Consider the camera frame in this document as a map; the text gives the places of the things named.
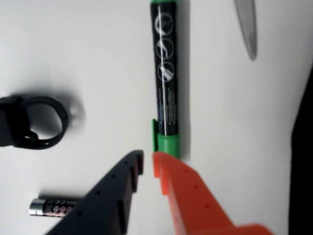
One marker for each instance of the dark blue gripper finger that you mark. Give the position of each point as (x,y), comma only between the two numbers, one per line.
(102,203)

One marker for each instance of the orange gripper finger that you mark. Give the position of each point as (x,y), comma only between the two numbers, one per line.
(195,203)

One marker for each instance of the green black marker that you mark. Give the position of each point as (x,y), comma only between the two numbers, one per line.
(166,73)

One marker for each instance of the black fabric bag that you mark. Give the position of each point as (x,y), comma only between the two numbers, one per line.
(304,159)

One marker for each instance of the black aa battery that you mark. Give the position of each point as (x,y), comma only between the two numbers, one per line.
(49,206)

